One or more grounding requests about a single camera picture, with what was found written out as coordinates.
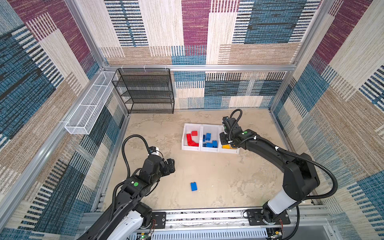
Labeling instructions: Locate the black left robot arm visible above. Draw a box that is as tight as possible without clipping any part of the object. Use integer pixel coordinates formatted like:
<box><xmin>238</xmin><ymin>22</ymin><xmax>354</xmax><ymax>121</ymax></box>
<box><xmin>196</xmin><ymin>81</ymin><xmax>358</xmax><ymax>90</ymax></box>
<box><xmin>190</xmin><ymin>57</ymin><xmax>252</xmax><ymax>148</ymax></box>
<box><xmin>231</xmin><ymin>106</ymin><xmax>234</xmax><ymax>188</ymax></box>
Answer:
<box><xmin>79</xmin><ymin>135</ymin><xmax>176</xmax><ymax>240</ymax></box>

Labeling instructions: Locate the left white plastic bin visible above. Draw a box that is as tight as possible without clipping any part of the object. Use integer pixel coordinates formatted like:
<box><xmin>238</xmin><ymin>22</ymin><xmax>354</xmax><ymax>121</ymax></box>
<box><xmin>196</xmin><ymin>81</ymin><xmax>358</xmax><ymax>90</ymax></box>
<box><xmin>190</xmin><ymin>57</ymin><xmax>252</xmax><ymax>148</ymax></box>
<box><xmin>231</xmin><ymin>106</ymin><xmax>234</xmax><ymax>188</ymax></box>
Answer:
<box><xmin>182</xmin><ymin>123</ymin><xmax>203</xmax><ymax>151</ymax></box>

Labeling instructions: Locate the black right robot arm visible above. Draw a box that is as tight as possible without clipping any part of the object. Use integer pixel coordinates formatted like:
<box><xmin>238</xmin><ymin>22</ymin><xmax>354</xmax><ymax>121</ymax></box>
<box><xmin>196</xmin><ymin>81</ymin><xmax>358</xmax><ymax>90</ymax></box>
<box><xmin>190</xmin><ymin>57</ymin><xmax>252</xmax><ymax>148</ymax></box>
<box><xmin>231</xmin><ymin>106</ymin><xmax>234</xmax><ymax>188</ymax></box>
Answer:
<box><xmin>220</xmin><ymin>115</ymin><xmax>339</xmax><ymax>225</ymax></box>

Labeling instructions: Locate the middle white plastic bin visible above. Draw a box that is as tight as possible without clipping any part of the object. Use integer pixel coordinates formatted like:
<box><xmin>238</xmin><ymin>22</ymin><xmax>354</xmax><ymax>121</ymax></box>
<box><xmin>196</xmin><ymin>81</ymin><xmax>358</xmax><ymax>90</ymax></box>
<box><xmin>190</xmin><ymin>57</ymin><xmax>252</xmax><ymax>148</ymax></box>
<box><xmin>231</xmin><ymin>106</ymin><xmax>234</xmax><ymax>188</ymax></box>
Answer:
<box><xmin>200</xmin><ymin>124</ymin><xmax>220</xmax><ymax>153</ymax></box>

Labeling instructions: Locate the long red lego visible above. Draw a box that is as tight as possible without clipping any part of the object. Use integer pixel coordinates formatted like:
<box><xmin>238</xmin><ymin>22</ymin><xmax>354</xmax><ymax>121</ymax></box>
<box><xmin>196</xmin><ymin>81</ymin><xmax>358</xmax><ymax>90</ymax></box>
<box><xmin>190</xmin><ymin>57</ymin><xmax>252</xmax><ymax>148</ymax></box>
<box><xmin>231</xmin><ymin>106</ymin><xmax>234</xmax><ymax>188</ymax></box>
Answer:
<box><xmin>186</xmin><ymin>134</ymin><xmax>193</xmax><ymax>146</ymax></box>

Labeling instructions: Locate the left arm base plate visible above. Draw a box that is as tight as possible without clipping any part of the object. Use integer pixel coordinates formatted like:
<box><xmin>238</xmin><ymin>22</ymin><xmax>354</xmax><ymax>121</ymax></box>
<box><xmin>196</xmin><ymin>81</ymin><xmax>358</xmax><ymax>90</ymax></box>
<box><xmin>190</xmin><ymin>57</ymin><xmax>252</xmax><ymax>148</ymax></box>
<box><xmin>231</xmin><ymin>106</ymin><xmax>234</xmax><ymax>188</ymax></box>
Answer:
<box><xmin>142</xmin><ymin>212</ymin><xmax>167</xmax><ymax>230</ymax></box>

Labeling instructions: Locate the right white plastic bin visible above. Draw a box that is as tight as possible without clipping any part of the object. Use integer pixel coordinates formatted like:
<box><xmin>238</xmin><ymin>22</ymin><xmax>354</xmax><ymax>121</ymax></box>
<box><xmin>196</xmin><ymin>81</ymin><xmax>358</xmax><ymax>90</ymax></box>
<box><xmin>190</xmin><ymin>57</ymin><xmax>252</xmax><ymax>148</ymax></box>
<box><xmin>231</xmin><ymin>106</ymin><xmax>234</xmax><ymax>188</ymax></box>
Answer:
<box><xmin>218</xmin><ymin>126</ymin><xmax>240</xmax><ymax>154</ymax></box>

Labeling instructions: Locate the white plastic bin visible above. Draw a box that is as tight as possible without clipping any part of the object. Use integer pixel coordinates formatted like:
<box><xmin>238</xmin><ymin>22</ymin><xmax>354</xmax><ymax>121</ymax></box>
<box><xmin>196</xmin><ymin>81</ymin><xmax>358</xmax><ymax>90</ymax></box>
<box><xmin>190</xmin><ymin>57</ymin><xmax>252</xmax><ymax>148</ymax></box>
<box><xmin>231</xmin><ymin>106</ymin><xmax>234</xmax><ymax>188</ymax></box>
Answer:
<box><xmin>200</xmin><ymin>124</ymin><xmax>220</xmax><ymax>153</ymax></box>
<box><xmin>218</xmin><ymin>126</ymin><xmax>240</xmax><ymax>154</ymax></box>
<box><xmin>182</xmin><ymin>123</ymin><xmax>203</xmax><ymax>151</ymax></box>

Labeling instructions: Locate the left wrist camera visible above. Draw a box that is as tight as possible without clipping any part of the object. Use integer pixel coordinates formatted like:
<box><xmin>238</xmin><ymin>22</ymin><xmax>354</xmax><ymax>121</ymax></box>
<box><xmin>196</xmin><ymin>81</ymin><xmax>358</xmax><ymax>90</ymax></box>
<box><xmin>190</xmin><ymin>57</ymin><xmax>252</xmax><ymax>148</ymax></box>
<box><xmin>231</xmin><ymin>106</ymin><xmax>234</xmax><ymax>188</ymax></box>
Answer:
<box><xmin>149</xmin><ymin>146</ymin><xmax>162</xmax><ymax>157</ymax></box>

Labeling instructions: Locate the white wire mesh basket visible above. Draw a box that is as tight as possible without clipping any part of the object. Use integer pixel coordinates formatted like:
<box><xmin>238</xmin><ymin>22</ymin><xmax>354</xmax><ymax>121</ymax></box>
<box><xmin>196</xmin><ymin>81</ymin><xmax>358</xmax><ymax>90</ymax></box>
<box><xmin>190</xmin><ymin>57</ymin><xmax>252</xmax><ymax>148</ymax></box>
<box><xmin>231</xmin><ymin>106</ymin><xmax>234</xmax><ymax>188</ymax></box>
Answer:
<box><xmin>65</xmin><ymin>72</ymin><xmax>115</xmax><ymax>135</ymax></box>

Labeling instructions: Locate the black wire mesh shelf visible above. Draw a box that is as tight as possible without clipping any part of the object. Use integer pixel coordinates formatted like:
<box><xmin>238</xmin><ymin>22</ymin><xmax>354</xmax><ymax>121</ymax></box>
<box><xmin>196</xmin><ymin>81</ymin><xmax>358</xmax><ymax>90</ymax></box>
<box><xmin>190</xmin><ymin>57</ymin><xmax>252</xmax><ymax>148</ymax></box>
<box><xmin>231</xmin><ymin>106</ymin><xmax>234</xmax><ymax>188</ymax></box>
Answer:
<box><xmin>112</xmin><ymin>68</ymin><xmax>175</xmax><ymax>114</ymax></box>

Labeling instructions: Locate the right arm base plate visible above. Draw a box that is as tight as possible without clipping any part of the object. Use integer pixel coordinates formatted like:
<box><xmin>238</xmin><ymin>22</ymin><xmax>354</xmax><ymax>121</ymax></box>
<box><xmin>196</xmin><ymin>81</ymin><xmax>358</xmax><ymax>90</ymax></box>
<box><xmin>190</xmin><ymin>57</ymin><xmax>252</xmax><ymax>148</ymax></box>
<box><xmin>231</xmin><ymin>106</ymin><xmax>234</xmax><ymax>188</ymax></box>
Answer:
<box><xmin>243</xmin><ymin>209</ymin><xmax>291</xmax><ymax>226</ymax></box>

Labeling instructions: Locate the aluminium front rail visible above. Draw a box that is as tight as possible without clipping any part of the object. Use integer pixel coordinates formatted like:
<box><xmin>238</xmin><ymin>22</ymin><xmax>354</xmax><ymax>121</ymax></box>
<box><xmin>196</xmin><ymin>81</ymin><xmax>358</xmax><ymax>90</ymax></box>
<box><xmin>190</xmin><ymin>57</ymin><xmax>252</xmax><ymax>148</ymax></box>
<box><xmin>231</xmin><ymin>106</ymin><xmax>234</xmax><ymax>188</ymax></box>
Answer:
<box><xmin>74</xmin><ymin>206</ymin><xmax>340</xmax><ymax>240</ymax></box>

